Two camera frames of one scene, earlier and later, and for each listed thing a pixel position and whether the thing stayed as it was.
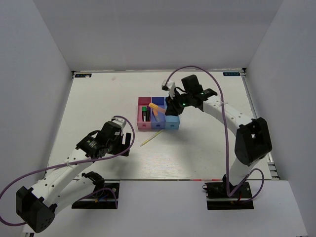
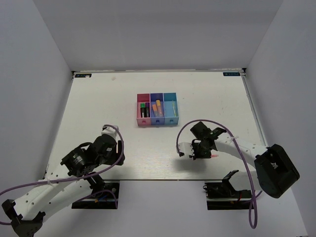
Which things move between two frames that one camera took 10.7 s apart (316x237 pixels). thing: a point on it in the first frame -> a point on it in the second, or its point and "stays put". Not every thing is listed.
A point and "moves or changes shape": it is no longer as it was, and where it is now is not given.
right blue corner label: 231,74 stays put
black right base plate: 217,197 stays put
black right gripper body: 184,99 -> 207,152
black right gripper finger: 173,107 -> 198,149
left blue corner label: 83,75 stays put
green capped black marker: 144,110 moves or changes shape
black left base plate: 104,197 stays put
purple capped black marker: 148,113 moves or changes shape
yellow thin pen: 151,138 moves or changes shape
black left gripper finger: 127,143 -> 119,152
